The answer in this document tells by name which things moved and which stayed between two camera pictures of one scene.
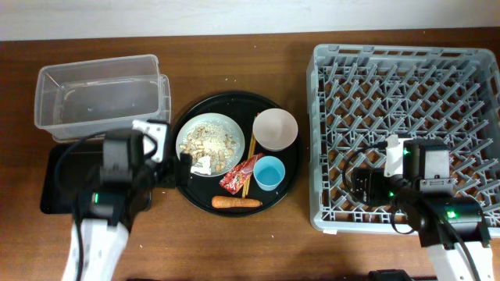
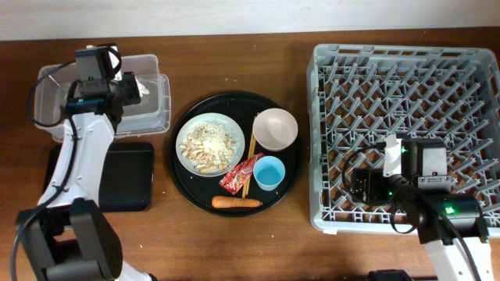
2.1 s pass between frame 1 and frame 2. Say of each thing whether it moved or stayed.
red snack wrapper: stayed
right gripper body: stayed
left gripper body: moved
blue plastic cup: stayed
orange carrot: stayed
